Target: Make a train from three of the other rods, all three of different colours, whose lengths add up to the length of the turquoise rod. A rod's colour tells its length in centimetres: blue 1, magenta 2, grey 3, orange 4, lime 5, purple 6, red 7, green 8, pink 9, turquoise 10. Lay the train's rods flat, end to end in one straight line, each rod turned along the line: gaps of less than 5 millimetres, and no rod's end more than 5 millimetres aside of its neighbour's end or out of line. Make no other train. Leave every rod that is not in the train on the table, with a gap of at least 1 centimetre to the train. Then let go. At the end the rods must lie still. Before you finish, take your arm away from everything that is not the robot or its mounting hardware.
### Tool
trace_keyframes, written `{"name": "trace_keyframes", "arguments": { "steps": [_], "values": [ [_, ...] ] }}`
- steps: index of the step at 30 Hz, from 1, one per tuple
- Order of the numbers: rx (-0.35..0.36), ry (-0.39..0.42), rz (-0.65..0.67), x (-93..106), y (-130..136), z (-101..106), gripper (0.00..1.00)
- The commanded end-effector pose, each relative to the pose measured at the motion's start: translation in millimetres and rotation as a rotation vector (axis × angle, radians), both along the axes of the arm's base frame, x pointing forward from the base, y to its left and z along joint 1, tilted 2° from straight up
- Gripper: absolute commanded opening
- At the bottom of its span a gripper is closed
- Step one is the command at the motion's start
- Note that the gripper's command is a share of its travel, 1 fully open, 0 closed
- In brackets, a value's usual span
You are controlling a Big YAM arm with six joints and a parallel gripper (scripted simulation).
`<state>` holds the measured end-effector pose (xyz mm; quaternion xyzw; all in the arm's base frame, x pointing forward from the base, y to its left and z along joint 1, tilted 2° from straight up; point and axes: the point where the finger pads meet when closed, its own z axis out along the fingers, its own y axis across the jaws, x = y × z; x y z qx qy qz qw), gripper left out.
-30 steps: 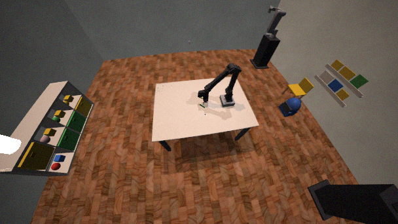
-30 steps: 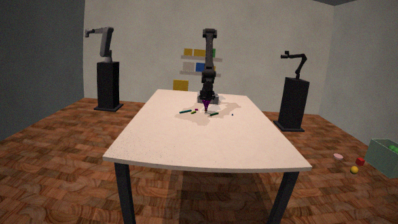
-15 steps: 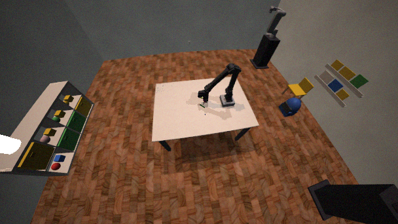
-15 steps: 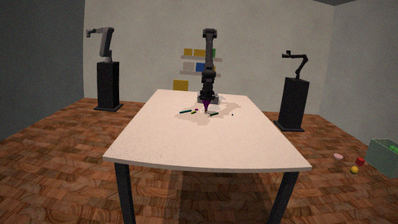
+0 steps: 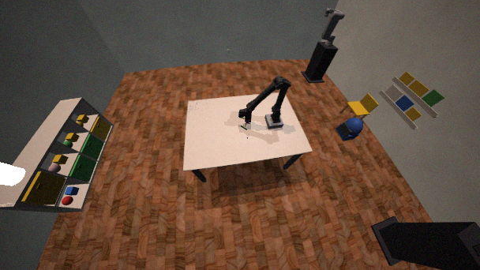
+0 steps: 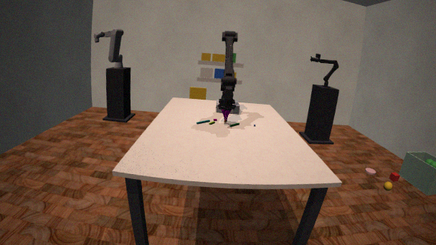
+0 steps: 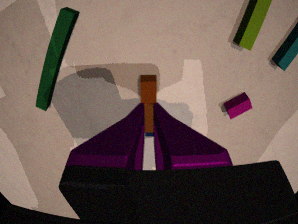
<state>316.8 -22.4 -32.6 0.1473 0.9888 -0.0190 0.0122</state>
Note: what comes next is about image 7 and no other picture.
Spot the small magenta block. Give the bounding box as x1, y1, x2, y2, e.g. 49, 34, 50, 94
223, 92, 252, 119

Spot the turquoise rod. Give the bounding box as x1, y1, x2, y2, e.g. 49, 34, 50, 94
271, 22, 298, 71

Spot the orange rod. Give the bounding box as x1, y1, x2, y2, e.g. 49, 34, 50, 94
140, 75, 157, 132

